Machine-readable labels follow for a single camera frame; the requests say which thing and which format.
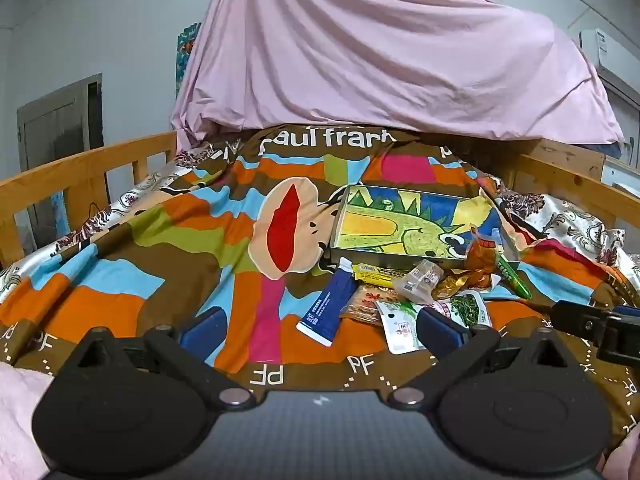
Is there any white air conditioner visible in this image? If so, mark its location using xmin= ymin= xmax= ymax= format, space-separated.
xmin=579 ymin=27 xmax=640 ymax=89

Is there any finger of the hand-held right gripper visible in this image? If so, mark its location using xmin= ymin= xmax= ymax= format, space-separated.
xmin=550 ymin=300 xmax=608 ymax=337

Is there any grey door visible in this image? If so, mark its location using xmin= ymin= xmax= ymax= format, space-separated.
xmin=16 ymin=74 xmax=104 ymax=174

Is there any pink fleece clothing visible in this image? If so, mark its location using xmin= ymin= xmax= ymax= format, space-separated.
xmin=602 ymin=425 xmax=640 ymax=480
xmin=0 ymin=362 xmax=57 ymax=480

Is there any orange brown snack packet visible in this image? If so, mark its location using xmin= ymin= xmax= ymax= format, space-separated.
xmin=465 ymin=227 xmax=502 ymax=274

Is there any yellow snack packet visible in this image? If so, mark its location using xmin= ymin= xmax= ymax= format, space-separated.
xmin=351 ymin=262 xmax=411 ymax=289

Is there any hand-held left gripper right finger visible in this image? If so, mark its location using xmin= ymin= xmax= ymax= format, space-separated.
xmin=387 ymin=305 xmax=581 ymax=409

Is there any green and white snack packet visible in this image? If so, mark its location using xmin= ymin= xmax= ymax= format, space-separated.
xmin=375 ymin=292 xmax=494 ymax=356

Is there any gold foil snack packet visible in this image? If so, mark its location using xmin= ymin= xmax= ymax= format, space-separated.
xmin=431 ymin=270 xmax=501 ymax=302

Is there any colourful printed blanket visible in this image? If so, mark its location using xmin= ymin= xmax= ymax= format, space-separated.
xmin=0 ymin=127 xmax=640 ymax=441

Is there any dinosaur print tin box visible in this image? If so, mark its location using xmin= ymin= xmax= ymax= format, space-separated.
xmin=329 ymin=185 xmax=521 ymax=271

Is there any teal floral cloth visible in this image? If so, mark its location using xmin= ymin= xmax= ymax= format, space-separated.
xmin=175 ymin=22 xmax=202 ymax=99

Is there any rice cracker packet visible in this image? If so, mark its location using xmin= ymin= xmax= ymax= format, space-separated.
xmin=340 ymin=284 xmax=401 ymax=325

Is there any clear snack packet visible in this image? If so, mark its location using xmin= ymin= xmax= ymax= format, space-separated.
xmin=395 ymin=259 xmax=446 ymax=304

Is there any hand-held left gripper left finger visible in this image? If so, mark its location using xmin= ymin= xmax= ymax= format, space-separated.
xmin=62 ymin=306 xmax=258 ymax=409

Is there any green stick snack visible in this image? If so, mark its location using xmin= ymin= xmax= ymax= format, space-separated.
xmin=492 ymin=250 xmax=532 ymax=300

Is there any blue and white tube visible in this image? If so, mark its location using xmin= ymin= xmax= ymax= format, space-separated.
xmin=296 ymin=256 xmax=358 ymax=346

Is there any pink hanging sheet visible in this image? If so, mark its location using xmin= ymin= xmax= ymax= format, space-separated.
xmin=170 ymin=0 xmax=626 ymax=155

